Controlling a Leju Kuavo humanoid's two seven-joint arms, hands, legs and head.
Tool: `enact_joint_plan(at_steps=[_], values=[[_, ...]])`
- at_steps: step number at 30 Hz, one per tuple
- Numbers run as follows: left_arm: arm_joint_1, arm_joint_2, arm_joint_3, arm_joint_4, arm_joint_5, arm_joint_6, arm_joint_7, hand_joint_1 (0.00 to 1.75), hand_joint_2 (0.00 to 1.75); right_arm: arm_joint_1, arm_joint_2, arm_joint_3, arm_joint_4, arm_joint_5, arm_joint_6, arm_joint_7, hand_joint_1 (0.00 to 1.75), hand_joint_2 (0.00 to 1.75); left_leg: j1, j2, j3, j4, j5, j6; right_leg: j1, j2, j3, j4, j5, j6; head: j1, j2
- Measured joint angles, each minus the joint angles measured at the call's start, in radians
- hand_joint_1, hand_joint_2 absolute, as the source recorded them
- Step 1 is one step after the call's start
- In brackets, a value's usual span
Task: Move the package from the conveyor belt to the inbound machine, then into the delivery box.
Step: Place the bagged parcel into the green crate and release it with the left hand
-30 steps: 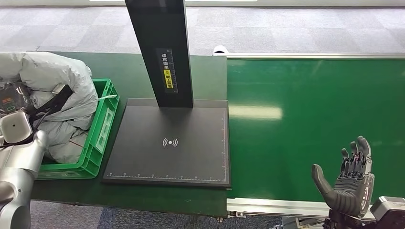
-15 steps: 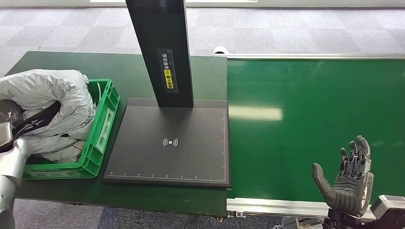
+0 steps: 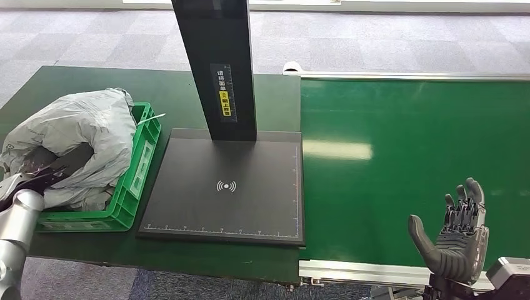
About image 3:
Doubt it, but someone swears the dark green table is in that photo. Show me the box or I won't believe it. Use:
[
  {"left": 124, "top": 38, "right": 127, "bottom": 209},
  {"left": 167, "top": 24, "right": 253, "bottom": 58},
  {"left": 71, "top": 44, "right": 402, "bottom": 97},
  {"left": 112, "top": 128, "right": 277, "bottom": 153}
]
[{"left": 0, "top": 65, "right": 303, "bottom": 286}]

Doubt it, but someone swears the green plastic crate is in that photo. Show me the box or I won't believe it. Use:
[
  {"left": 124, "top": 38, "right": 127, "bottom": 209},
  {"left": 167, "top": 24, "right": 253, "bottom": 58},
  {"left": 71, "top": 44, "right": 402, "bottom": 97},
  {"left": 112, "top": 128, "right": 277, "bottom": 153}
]
[{"left": 35, "top": 102, "right": 163, "bottom": 233}]

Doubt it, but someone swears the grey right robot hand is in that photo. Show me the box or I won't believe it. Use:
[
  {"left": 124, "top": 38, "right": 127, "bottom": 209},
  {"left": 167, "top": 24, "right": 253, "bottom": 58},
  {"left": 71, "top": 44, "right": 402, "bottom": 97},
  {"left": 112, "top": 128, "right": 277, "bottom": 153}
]
[{"left": 407, "top": 177, "right": 490, "bottom": 286}]

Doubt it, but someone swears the aluminium conveyor side rail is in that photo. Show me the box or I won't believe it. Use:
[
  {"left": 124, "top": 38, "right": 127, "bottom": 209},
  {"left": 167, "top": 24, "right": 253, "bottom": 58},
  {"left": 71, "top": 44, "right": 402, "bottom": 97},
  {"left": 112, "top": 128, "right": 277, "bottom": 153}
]
[
  {"left": 297, "top": 259, "right": 496, "bottom": 291},
  {"left": 282, "top": 61, "right": 530, "bottom": 82}
]

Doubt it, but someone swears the white plastic strip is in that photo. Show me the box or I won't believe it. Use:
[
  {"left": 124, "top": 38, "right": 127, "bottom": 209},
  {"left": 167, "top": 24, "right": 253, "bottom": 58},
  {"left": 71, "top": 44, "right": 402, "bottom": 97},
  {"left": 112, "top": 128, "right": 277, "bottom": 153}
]
[{"left": 136, "top": 112, "right": 166, "bottom": 127}]

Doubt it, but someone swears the yellow sticker on machine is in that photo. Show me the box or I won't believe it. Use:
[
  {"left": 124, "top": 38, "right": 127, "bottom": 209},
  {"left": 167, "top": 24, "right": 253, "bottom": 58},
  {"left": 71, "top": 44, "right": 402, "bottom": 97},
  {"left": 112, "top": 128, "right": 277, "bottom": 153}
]
[{"left": 218, "top": 90, "right": 233, "bottom": 118}]

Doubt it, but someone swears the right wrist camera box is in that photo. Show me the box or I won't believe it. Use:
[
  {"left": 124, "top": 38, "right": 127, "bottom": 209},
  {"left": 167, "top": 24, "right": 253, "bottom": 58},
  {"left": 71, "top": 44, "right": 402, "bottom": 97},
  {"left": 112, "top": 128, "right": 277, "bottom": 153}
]
[{"left": 485, "top": 256, "right": 530, "bottom": 300}]

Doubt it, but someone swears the green conveyor belt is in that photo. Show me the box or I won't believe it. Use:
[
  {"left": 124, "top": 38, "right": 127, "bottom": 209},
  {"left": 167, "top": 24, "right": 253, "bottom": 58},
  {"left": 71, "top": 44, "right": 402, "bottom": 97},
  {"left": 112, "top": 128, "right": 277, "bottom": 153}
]
[{"left": 299, "top": 78, "right": 530, "bottom": 270}]

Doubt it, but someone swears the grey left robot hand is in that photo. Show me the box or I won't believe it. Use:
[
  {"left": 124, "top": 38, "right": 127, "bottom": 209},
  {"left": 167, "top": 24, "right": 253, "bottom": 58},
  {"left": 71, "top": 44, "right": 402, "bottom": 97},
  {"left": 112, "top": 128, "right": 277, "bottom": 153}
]
[{"left": 18, "top": 142, "right": 95, "bottom": 192}]

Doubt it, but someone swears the grey plastic mailer package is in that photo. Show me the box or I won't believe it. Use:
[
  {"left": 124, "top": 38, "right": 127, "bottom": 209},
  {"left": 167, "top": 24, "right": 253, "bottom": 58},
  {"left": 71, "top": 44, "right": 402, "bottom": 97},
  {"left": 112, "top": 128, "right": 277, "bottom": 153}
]
[{"left": 0, "top": 87, "right": 138, "bottom": 212}]

